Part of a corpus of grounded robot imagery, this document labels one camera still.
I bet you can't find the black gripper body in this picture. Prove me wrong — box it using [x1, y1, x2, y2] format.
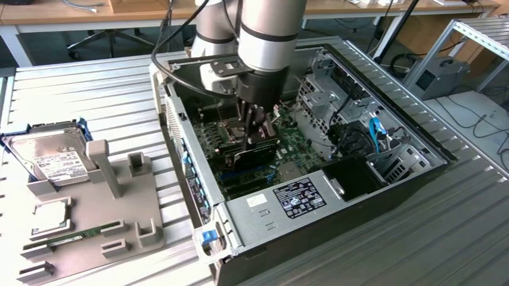
[237, 67, 291, 108]

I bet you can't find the black graphics card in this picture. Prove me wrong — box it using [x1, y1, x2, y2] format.
[221, 135, 281, 172]

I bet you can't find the CPU socket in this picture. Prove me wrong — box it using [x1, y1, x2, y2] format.
[217, 116, 248, 144]

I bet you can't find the green motherboard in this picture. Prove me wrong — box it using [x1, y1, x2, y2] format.
[190, 98, 332, 200]

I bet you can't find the silver drive cage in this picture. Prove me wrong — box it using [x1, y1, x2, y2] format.
[296, 49, 383, 156]

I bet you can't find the open black PC case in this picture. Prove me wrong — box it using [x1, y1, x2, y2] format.
[149, 43, 459, 286]

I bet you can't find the silver chipset heatsink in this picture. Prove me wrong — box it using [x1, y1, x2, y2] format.
[277, 163, 304, 179]

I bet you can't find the silver power supply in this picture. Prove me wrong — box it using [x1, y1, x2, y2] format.
[222, 175, 348, 250]

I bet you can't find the silver disk bay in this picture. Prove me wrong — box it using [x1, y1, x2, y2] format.
[365, 142, 435, 187]

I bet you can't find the wooden desk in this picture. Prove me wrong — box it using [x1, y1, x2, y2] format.
[0, 0, 200, 68]
[304, 0, 503, 59]

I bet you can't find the black tripod pole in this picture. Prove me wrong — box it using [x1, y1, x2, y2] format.
[373, 0, 421, 65]

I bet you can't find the black office chair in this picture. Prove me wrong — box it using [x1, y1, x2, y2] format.
[66, 28, 157, 59]

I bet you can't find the brown box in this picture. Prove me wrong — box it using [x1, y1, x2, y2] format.
[108, 0, 170, 14]

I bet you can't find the grey controller box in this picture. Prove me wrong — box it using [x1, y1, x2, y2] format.
[404, 56, 474, 101]

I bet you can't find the grey parts rack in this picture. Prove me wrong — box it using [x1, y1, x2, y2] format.
[15, 139, 169, 284]

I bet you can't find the hard disk in blue carrier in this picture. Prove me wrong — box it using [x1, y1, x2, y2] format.
[0, 118, 95, 187]

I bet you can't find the silver CPU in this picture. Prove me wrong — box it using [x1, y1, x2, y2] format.
[31, 204, 69, 236]

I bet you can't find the green RAM stick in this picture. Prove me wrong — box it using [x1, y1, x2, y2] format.
[23, 226, 106, 250]

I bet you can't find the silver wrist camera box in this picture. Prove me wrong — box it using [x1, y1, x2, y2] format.
[198, 58, 256, 93]

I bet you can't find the black wire bundle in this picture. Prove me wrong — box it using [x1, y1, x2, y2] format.
[328, 89, 377, 158]

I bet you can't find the blue wire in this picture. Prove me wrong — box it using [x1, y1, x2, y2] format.
[369, 117, 389, 156]

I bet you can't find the black hanging cable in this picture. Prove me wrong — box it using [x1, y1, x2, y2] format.
[157, 0, 177, 55]

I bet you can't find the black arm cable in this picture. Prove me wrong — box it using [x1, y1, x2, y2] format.
[152, 0, 240, 99]

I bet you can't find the aluminium frame shelf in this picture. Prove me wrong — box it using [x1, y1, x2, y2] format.
[404, 16, 509, 93]

